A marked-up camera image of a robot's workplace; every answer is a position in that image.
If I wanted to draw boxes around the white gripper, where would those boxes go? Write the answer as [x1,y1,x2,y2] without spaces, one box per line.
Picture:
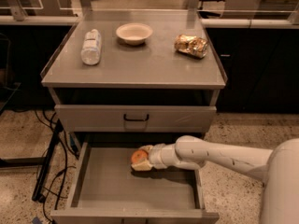
[131,144,178,172]

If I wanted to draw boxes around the orange fruit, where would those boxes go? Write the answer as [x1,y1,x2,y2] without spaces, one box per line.
[131,149,149,164]

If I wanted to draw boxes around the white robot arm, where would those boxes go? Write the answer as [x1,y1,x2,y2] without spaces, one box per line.
[131,135,299,224]

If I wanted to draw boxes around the open grey middle drawer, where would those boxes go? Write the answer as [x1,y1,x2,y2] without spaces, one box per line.
[51,143,219,224]

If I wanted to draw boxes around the closed grey top drawer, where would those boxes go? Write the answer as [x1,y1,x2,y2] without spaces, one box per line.
[55,105,216,133]

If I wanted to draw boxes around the grey drawer cabinet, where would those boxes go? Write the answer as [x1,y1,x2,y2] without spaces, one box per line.
[42,10,226,147]

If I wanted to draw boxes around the black metal stand leg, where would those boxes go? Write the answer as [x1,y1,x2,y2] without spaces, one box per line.
[32,120,63,201]

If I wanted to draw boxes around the clear plastic water bottle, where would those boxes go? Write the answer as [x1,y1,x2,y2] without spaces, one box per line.
[80,29,102,65]

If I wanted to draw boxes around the crumpled gold snack bag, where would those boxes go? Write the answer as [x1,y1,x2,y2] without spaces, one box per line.
[174,35,208,59]

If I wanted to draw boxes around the white paper bowl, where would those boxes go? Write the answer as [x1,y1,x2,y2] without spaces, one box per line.
[116,23,153,46]

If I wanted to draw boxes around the black drawer handle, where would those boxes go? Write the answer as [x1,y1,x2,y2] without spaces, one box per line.
[123,114,150,122]

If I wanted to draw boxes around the black floor cables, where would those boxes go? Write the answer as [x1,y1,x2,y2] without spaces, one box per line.
[31,107,82,224]

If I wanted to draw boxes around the white horizontal rail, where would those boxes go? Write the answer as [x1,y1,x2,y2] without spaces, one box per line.
[0,15,299,30]

